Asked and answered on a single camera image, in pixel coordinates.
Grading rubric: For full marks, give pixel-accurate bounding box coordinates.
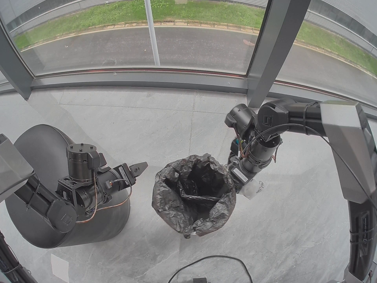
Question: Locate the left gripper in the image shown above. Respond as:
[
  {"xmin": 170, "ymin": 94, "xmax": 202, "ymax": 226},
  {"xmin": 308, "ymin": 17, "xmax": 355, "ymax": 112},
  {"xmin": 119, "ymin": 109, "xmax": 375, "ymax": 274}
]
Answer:
[{"xmin": 76, "ymin": 161, "xmax": 148, "ymax": 211}]

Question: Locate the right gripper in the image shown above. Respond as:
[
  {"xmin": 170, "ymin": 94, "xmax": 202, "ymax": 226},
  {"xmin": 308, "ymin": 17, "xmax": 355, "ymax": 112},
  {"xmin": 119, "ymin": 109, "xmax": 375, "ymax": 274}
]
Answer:
[{"xmin": 231, "ymin": 134, "xmax": 282, "ymax": 193}]

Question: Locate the black plastic bag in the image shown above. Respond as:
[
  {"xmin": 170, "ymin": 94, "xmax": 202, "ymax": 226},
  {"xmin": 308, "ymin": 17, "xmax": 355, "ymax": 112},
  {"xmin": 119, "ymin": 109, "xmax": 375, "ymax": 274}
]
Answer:
[{"xmin": 152, "ymin": 154, "xmax": 237, "ymax": 237}]

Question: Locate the window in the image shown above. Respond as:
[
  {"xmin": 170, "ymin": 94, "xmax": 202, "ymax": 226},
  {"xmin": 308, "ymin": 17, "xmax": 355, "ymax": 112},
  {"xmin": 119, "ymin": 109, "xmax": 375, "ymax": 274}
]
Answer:
[{"xmin": 0, "ymin": 0, "xmax": 377, "ymax": 109}]

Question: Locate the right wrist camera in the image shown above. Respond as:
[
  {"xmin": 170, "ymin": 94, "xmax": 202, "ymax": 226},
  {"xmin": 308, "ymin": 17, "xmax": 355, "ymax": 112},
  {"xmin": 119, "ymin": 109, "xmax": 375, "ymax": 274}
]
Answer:
[{"xmin": 229, "ymin": 136, "xmax": 242, "ymax": 157}]

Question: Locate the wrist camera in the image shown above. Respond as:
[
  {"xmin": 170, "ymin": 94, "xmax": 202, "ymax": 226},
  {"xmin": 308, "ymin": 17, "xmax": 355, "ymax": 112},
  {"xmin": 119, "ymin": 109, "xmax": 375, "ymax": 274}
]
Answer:
[
  {"xmin": 229, "ymin": 136, "xmax": 242, "ymax": 157},
  {"xmin": 89, "ymin": 151, "xmax": 108, "ymax": 170}
]

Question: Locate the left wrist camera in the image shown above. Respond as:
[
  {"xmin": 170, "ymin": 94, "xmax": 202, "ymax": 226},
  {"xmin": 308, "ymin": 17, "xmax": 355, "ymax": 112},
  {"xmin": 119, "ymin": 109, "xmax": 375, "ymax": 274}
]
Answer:
[{"xmin": 89, "ymin": 151, "xmax": 108, "ymax": 170}]

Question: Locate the black cable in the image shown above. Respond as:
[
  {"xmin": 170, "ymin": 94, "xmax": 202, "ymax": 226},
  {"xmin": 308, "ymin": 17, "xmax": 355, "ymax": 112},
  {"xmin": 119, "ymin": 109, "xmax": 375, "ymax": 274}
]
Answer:
[
  {"xmin": 253, "ymin": 124, "xmax": 377, "ymax": 211},
  {"xmin": 168, "ymin": 255, "xmax": 254, "ymax": 283}
]

